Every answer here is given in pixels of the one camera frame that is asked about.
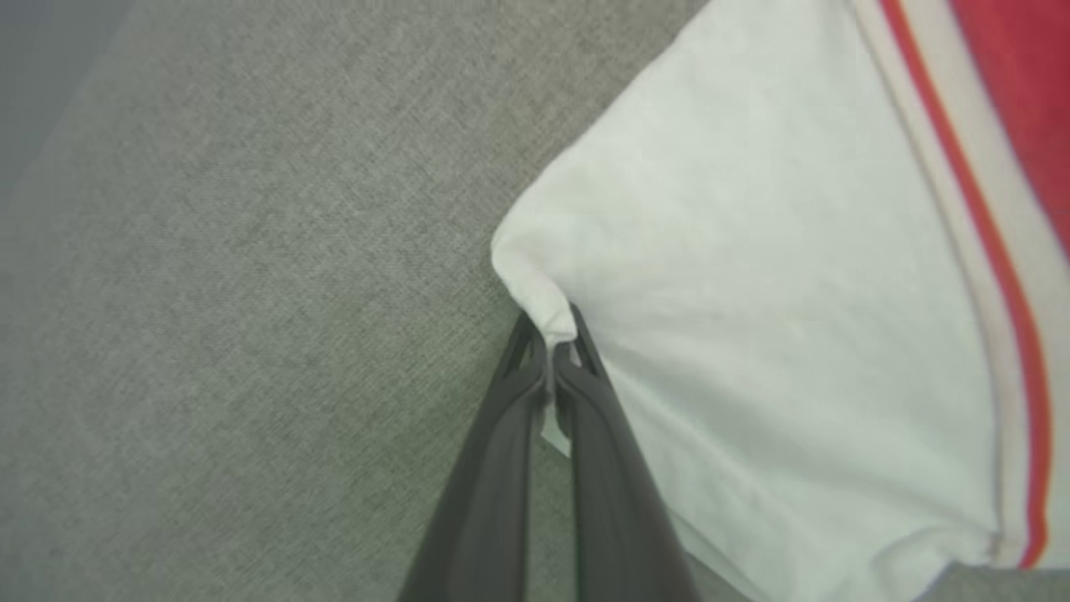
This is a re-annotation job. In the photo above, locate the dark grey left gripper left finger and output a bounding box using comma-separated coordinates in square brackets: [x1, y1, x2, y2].
[396, 313, 553, 602]

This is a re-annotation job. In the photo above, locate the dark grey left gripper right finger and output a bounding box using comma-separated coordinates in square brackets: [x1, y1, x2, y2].
[552, 304, 704, 602]

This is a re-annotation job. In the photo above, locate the red and white garment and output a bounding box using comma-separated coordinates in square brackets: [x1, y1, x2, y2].
[490, 0, 1070, 602]

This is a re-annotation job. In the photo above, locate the grey fabric work surface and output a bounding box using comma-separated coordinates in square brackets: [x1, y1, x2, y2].
[0, 0, 1070, 602]

